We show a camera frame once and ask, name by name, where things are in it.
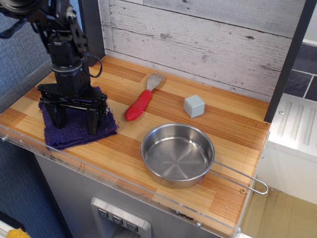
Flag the yellow object bottom left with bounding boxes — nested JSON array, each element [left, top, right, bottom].
[[6, 229, 30, 238]]

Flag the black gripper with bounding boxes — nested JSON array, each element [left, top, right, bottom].
[[38, 68, 107, 135]]

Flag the grey cube block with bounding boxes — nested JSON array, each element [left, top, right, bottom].
[[183, 95, 205, 118]]

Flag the black left post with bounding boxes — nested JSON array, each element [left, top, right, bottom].
[[78, 0, 105, 59]]

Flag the purple cloth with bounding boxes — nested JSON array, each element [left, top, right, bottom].
[[38, 86, 119, 151]]

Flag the black post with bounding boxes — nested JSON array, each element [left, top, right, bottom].
[[264, 0, 317, 123], [78, 0, 105, 59]]

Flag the clear acrylic table edge guard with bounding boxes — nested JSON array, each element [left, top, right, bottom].
[[0, 123, 272, 235]]

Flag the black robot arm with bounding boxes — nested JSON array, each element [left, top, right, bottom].
[[0, 0, 107, 135]]

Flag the steel pan with wire handle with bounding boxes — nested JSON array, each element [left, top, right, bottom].
[[140, 122, 268, 195]]

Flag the black right post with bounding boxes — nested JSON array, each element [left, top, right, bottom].
[[264, 0, 317, 123]]

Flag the red handled metal fork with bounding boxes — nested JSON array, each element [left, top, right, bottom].
[[125, 72, 165, 121]]

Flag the white grooved sink drainboard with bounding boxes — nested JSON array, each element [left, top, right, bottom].
[[268, 93, 317, 162]]

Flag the silver dispenser button panel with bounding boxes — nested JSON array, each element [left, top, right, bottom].
[[91, 197, 152, 238]]

